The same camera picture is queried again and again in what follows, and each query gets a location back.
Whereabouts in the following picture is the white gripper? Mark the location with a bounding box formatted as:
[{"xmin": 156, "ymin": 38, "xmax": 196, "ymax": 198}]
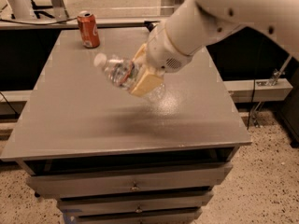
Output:
[{"xmin": 129, "ymin": 21, "xmax": 192, "ymax": 97}]

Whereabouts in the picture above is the clear plastic water bottle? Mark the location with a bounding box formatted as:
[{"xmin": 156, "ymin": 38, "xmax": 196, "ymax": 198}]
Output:
[{"xmin": 93, "ymin": 53, "xmax": 166, "ymax": 103}]

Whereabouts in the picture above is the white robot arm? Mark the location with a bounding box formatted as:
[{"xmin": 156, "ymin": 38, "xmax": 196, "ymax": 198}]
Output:
[{"xmin": 129, "ymin": 0, "xmax": 299, "ymax": 96}]

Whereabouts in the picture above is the blue chip bag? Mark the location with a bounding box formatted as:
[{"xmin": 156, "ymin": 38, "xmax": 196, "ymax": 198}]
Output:
[{"xmin": 144, "ymin": 21, "xmax": 160, "ymax": 32}]

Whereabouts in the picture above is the orange soda can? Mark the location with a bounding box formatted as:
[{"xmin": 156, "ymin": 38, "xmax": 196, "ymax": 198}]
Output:
[{"xmin": 77, "ymin": 11, "xmax": 100, "ymax": 49}]

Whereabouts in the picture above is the grey drawer cabinet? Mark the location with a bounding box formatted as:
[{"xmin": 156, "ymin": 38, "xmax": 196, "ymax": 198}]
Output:
[{"xmin": 0, "ymin": 25, "xmax": 253, "ymax": 224}]

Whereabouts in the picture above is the top grey drawer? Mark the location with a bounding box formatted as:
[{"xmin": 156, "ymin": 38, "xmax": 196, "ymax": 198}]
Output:
[{"xmin": 27, "ymin": 162, "xmax": 233, "ymax": 198}]

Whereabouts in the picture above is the grey drawer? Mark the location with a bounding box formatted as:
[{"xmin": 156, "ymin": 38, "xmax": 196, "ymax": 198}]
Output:
[
  {"xmin": 58, "ymin": 189, "xmax": 213, "ymax": 217},
  {"xmin": 64, "ymin": 207, "xmax": 202, "ymax": 224},
  {"xmin": 27, "ymin": 162, "xmax": 233, "ymax": 198}
]

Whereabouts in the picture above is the middle grey drawer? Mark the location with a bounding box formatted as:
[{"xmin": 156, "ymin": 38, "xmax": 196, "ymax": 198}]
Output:
[{"xmin": 58, "ymin": 189, "xmax": 213, "ymax": 217}]

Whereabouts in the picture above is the bottom grey drawer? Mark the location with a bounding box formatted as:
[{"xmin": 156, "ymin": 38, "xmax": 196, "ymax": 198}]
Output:
[{"xmin": 64, "ymin": 207, "xmax": 202, "ymax": 224}]

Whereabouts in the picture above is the grey metal rail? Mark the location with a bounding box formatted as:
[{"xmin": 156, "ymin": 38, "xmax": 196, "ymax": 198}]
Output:
[{"xmin": 0, "ymin": 15, "xmax": 166, "ymax": 31}]

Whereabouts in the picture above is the black hanging cable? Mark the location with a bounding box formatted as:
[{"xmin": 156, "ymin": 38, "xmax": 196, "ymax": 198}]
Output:
[{"xmin": 247, "ymin": 77, "xmax": 260, "ymax": 131}]

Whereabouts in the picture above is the white pipe post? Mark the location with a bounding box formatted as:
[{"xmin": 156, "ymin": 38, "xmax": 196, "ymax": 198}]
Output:
[{"xmin": 7, "ymin": 0, "xmax": 36, "ymax": 20}]

